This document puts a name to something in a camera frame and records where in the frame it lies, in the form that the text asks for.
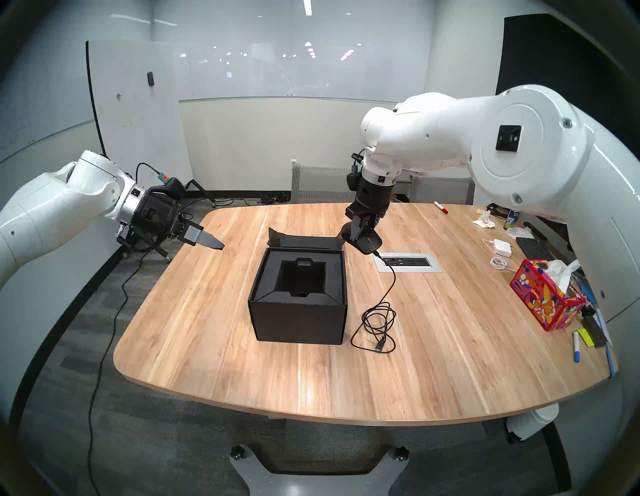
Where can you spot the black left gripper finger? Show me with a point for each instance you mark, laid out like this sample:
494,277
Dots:
200,237

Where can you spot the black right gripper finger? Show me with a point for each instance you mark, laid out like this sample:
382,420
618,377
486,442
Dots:
356,230
375,226

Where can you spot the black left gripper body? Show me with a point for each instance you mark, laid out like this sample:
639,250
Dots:
160,220

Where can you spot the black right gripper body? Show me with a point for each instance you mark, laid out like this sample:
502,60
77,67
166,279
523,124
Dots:
372,202

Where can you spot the black cardboard box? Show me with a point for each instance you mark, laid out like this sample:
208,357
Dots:
300,320

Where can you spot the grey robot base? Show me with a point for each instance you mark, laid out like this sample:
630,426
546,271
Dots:
250,475

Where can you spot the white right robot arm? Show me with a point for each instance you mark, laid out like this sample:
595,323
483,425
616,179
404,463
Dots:
525,140

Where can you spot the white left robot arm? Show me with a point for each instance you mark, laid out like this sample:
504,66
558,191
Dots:
50,210

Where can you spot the colourful floral tissue box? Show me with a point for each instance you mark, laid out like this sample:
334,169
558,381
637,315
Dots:
540,295

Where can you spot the grey ribbed mesh chair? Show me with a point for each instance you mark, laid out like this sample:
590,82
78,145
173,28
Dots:
322,185

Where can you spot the silver table power outlet panel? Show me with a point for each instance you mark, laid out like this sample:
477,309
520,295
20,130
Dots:
415,261

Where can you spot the red capped whiteboard marker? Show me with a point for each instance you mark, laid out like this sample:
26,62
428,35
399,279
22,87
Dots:
440,207

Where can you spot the white freestanding whiteboard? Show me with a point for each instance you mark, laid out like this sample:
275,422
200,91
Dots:
140,115

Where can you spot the crumpled white tissue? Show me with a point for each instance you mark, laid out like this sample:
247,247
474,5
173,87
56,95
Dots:
484,221
520,233

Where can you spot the whiteboard cleaner spray bottle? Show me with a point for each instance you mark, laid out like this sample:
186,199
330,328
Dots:
512,220

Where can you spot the small black remote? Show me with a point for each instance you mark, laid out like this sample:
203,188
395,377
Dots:
535,231

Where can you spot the black keyboard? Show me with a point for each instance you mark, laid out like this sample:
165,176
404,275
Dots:
534,249

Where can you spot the glass whiteboard with blue writing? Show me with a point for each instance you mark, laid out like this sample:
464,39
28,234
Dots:
30,100

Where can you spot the black video conference bar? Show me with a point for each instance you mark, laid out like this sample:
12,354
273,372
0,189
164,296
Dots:
555,232

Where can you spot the blue capped white marker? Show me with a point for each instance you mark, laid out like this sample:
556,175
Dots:
576,345

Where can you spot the yellow sticky note pad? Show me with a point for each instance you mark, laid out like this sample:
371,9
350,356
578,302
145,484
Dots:
585,338

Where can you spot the black flat eraser block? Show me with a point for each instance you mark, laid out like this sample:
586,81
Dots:
594,329

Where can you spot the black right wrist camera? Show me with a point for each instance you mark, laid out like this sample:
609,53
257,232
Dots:
355,182

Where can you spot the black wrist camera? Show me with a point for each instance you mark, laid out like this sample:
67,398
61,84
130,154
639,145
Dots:
170,189
355,182

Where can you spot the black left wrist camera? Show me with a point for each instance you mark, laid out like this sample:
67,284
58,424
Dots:
170,189

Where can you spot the wall-mounted glass whiteboard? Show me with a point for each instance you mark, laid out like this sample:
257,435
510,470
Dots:
300,60

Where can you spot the large black wall screen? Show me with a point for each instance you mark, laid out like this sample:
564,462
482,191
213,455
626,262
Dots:
550,55

